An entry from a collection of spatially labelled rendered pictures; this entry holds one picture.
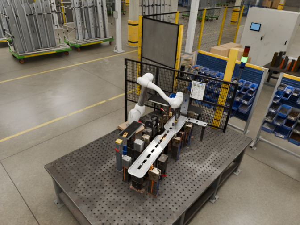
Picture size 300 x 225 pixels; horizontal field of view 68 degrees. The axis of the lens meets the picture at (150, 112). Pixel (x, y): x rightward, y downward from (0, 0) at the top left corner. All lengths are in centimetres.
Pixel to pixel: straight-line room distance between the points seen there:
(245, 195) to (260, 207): 24
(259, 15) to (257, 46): 105
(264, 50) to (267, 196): 619
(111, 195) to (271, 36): 777
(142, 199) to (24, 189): 197
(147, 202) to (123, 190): 31
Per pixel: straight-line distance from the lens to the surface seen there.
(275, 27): 901
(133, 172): 243
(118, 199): 260
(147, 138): 274
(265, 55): 920
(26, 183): 400
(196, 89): 352
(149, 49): 544
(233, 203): 371
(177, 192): 269
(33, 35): 927
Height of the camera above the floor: 278
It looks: 32 degrees down
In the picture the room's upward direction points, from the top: 3 degrees clockwise
